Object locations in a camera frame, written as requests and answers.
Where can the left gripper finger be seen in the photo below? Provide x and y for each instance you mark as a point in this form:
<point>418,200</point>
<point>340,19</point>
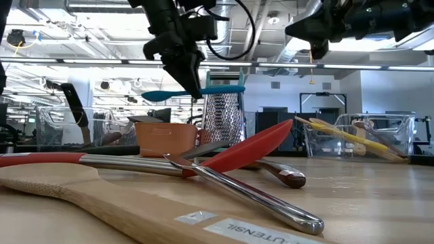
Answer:
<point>184,79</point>
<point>200,67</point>

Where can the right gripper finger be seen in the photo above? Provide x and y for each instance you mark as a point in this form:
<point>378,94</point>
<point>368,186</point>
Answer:
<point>310,30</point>
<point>320,49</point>

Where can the blue silicone spoon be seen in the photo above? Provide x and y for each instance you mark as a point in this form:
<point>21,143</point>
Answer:
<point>159,96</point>

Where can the long wooden slotted spatula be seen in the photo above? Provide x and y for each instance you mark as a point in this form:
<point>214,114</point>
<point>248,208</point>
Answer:
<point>325,120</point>

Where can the yellow silicone spoon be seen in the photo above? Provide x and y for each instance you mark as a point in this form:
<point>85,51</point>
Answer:
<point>349,137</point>

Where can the wooden fork spoon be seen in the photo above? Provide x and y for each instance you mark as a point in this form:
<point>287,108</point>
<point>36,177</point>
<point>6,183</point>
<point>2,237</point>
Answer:
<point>357,145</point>

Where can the dark brown wooden spoon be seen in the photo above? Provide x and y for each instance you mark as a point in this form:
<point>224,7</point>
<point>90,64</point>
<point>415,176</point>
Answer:
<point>285,174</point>
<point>383,139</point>

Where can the large round black spatula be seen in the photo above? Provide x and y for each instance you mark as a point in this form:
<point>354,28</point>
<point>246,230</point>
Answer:
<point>73,101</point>

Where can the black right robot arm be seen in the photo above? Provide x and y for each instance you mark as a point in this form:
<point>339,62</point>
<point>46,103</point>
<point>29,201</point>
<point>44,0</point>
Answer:
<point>400,17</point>

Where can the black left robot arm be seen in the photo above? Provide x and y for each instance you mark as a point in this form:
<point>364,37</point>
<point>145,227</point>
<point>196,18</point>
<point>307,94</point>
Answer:
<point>162,17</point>

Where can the long LED light bar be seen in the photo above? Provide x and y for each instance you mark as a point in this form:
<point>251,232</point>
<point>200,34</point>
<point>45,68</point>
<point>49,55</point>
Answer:
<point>356,67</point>

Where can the teal steel box grater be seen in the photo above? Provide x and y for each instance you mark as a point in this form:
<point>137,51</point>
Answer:
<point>222,115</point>

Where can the orange plastic bin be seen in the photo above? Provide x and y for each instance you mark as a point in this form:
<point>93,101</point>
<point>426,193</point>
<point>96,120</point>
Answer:
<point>166,139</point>

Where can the black cabinet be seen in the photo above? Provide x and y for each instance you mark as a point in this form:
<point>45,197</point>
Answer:
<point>271,128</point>

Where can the red slotted spoon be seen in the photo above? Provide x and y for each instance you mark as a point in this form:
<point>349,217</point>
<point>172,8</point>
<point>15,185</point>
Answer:
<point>247,149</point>

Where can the clear plastic bin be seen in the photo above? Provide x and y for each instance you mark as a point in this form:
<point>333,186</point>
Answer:
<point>51,128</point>
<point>407,135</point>

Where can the black stand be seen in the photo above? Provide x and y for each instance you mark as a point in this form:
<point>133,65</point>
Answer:
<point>428,128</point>

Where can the large light wooden spoon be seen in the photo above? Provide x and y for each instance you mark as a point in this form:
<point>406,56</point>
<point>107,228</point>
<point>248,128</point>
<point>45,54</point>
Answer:
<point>101,203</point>

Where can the silver ventilation duct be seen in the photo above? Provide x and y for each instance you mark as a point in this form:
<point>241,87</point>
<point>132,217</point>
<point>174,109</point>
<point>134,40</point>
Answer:
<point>223,37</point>
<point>298,51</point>

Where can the black workstation frame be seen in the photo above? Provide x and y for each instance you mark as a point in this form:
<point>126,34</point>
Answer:
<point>322,94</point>

